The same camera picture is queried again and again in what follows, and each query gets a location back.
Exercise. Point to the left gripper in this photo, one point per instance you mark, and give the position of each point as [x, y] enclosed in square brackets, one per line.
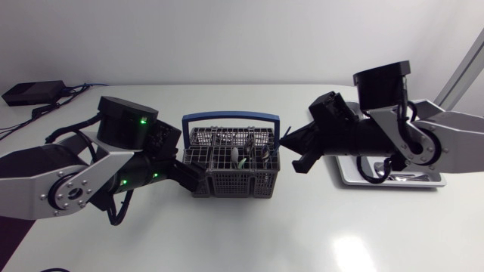
[187, 177]

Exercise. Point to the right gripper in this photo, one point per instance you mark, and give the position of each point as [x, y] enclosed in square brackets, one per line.
[322, 140]

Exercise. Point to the thin blue plastic utensil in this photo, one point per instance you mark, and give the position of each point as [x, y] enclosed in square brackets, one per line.
[286, 133]

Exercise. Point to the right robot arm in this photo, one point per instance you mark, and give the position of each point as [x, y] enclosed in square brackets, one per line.
[446, 143]

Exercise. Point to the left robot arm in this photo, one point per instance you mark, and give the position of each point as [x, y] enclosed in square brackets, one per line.
[34, 177]

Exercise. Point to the grey cutlery basket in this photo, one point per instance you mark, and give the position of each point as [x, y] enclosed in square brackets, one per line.
[230, 177]

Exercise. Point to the grey cutlery tray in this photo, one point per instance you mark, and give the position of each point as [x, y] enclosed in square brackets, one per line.
[351, 174]

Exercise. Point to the pale plastic spoon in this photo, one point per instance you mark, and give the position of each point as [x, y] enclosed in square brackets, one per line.
[234, 153]

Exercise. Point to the green plastic spoon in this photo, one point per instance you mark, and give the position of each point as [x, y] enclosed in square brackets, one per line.
[241, 163]

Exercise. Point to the black power brick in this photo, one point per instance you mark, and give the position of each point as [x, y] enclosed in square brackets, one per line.
[32, 92]

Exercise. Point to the dark mat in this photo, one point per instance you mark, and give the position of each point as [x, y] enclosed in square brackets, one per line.
[11, 242]

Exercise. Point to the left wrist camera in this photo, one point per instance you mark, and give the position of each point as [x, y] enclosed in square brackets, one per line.
[164, 138]

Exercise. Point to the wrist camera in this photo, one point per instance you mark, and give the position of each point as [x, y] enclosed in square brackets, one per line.
[164, 138]
[332, 107]

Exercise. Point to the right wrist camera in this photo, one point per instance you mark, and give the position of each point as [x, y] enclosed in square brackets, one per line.
[332, 107]

